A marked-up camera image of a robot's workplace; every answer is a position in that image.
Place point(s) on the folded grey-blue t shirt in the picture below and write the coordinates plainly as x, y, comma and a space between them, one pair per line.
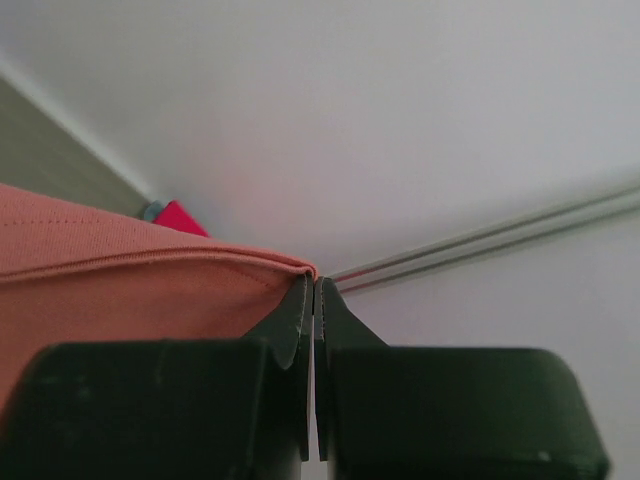
153, 210

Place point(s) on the right aluminium corner post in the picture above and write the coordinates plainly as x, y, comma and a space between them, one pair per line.
588, 209

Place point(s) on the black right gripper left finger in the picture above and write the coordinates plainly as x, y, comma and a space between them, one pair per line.
168, 409

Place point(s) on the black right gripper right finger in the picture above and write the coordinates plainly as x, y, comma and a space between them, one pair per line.
404, 412

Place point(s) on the coral pink t shirt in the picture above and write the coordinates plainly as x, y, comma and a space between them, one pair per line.
75, 273

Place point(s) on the folded magenta t shirt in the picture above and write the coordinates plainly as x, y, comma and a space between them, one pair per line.
174, 216

